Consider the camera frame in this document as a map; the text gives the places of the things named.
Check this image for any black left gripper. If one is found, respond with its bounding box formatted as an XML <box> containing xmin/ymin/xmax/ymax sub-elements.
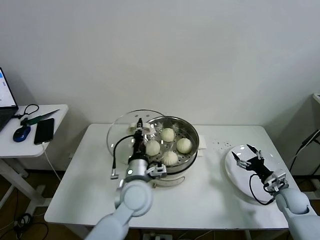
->
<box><xmin>131</xmin><ymin>118</ymin><xmax>151</xmax><ymax>161</ymax></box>

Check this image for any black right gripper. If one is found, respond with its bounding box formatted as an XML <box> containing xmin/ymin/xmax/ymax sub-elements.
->
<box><xmin>231</xmin><ymin>143</ymin><xmax>273</xmax><ymax>182</ymax></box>

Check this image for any round glass pot lid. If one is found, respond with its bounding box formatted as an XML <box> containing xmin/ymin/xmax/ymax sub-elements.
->
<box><xmin>106</xmin><ymin>108</ymin><xmax>166</xmax><ymax>164</ymax></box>

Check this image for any white steamed baozi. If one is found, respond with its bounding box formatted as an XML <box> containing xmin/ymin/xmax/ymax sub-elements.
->
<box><xmin>176</xmin><ymin>137</ymin><xmax>193</xmax><ymax>154</ymax></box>
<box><xmin>162</xmin><ymin>151</ymin><xmax>179</xmax><ymax>166</ymax></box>
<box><xmin>160</xmin><ymin>127</ymin><xmax>176</xmax><ymax>143</ymax></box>
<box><xmin>144</xmin><ymin>140</ymin><xmax>161</xmax><ymax>156</ymax></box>

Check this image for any stainless steel steamer basket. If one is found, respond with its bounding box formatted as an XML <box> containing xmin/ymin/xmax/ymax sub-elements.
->
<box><xmin>129</xmin><ymin>115</ymin><xmax>208</xmax><ymax>176</ymax></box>

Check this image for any large white plate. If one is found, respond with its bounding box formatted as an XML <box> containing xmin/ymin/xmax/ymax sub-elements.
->
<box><xmin>224</xmin><ymin>144</ymin><xmax>288</xmax><ymax>206</ymax></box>

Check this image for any cream electric cooking pot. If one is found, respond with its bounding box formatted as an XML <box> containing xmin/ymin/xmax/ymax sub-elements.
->
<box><xmin>149</xmin><ymin>149</ymin><xmax>205</xmax><ymax>189</ymax></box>

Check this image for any white side desk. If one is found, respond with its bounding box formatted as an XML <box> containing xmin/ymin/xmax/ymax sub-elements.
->
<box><xmin>302</xmin><ymin>92</ymin><xmax>320</xmax><ymax>201</ymax></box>

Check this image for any black smartphone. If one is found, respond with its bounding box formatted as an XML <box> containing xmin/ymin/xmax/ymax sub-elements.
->
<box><xmin>33</xmin><ymin>118</ymin><xmax>55</xmax><ymax>146</ymax></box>

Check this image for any dark green sheathed knife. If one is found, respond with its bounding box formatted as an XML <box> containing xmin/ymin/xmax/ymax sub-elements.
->
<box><xmin>19</xmin><ymin>108</ymin><xmax>61</xmax><ymax>127</ymax></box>

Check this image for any white power strip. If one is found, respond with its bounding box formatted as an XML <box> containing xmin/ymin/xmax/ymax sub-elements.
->
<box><xmin>142</xmin><ymin>232</ymin><xmax>173</xmax><ymax>240</ymax></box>

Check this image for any white side table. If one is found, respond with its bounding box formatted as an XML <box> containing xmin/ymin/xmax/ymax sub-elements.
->
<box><xmin>0</xmin><ymin>104</ymin><xmax>69</xmax><ymax>216</ymax></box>

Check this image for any blue computer mouse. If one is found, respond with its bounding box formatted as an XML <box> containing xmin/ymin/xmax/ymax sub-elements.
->
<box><xmin>12</xmin><ymin>125</ymin><xmax>31</xmax><ymax>143</ymax></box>

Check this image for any black laptop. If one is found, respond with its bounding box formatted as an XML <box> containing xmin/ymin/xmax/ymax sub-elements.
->
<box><xmin>0</xmin><ymin>67</ymin><xmax>20</xmax><ymax>132</ymax></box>

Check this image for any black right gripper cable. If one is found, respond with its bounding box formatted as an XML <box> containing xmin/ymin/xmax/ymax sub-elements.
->
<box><xmin>249</xmin><ymin>174</ymin><xmax>275</xmax><ymax>206</ymax></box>

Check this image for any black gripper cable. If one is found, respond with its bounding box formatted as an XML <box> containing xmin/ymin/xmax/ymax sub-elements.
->
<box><xmin>109</xmin><ymin>134</ymin><xmax>137</xmax><ymax>181</ymax></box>
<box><xmin>249</xmin><ymin>174</ymin><xmax>275</xmax><ymax>206</ymax></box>

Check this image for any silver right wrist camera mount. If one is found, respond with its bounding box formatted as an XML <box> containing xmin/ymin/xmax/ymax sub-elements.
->
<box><xmin>263</xmin><ymin>169</ymin><xmax>290</xmax><ymax>194</ymax></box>

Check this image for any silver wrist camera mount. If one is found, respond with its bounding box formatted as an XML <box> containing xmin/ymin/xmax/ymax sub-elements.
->
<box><xmin>146</xmin><ymin>162</ymin><xmax>168</xmax><ymax>179</ymax></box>
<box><xmin>263</xmin><ymin>169</ymin><xmax>290</xmax><ymax>194</ymax></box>

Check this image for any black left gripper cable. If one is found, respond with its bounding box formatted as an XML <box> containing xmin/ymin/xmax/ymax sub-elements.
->
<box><xmin>109</xmin><ymin>134</ymin><xmax>137</xmax><ymax>181</ymax></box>

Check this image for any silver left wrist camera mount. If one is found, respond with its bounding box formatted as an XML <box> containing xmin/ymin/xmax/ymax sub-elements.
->
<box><xmin>146</xmin><ymin>162</ymin><xmax>168</xmax><ymax>179</ymax></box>

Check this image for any black power adapter cable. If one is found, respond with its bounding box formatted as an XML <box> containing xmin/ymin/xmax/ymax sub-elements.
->
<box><xmin>289</xmin><ymin>128</ymin><xmax>320</xmax><ymax>172</ymax></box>

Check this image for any white charging cable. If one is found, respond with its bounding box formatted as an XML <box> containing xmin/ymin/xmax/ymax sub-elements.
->
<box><xmin>41</xmin><ymin>141</ymin><xmax>61</xmax><ymax>181</ymax></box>

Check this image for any black floor cable bundle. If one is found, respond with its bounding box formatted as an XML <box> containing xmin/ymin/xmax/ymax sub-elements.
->
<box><xmin>13</xmin><ymin>212</ymin><xmax>51</xmax><ymax>240</ymax></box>

